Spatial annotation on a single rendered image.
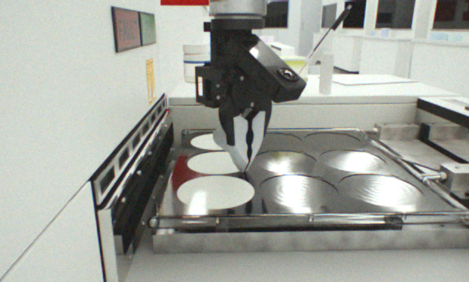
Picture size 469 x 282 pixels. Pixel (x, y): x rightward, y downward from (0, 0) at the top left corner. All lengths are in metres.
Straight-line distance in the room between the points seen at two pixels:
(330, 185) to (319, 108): 0.31
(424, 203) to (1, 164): 0.43
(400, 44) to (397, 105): 6.29
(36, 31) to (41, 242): 0.14
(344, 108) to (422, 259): 0.38
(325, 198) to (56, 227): 0.31
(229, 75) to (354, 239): 0.27
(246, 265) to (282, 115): 0.39
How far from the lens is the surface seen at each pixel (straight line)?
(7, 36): 0.24
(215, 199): 0.46
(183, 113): 0.78
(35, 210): 0.26
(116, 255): 0.39
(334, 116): 0.81
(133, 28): 0.51
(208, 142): 0.68
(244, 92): 0.48
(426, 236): 0.56
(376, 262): 0.51
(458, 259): 0.57
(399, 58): 7.15
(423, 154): 0.75
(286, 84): 0.42
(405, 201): 0.50
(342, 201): 0.47
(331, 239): 0.51
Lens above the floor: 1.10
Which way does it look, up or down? 18 degrees down
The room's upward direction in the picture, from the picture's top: straight up
